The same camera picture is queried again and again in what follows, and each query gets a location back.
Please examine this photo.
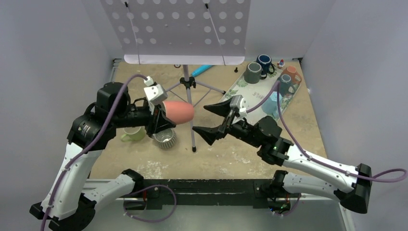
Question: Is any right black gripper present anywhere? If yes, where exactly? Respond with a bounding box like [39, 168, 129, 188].
[192, 96, 262, 148]

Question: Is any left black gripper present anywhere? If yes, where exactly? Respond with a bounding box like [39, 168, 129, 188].
[112, 100, 176, 136]

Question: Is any grey ribbed mug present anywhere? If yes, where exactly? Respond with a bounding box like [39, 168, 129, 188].
[153, 128, 177, 150]

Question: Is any salmon pink mug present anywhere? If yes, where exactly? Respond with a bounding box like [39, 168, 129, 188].
[163, 101, 194, 125]

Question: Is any light green mug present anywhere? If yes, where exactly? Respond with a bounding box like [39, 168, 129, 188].
[120, 127, 145, 142]

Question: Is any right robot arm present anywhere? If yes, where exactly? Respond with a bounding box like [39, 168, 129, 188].
[192, 97, 372, 214]

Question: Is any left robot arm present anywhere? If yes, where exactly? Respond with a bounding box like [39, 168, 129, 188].
[29, 82, 175, 231]

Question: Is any light blue faceted mug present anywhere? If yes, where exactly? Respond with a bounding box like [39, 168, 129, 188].
[261, 91, 279, 119]

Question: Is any dark teal mug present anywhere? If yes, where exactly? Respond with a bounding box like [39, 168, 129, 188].
[278, 74, 295, 96]

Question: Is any dark blue mug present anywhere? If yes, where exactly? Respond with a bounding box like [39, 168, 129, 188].
[256, 54, 275, 79]

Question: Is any orange mug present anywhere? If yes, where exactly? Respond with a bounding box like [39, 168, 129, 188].
[282, 65, 302, 84]

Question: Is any floral serving tray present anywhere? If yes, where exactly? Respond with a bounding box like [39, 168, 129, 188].
[220, 69, 303, 124]

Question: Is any light blue cylinder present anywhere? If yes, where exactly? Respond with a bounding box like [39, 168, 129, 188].
[191, 65, 212, 77]

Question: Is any small gnome figurine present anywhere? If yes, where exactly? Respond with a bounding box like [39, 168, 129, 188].
[278, 59, 285, 69]

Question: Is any perforated music stand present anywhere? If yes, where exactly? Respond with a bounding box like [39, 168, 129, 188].
[100, 0, 251, 153]

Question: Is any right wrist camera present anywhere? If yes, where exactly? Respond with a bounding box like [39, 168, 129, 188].
[229, 95, 249, 119]

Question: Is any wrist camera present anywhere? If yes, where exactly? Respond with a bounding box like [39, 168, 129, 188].
[229, 95, 249, 119]
[143, 76, 168, 105]

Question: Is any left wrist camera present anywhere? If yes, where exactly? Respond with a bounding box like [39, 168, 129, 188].
[143, 76, 168, 105]

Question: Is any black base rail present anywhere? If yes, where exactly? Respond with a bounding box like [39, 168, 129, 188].
[123, 179, 302, 212]

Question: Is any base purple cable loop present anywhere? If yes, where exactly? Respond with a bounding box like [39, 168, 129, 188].
[123, 181, 178, 223]

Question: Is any aluminium frame rail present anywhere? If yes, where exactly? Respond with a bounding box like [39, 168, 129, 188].
[82, 179, 131, 200]

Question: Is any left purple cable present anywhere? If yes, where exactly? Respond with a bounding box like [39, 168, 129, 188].
[39, 74, 151, 231]

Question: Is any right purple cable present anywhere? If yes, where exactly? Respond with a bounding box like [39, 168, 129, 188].
[245, 81, 408, 184]

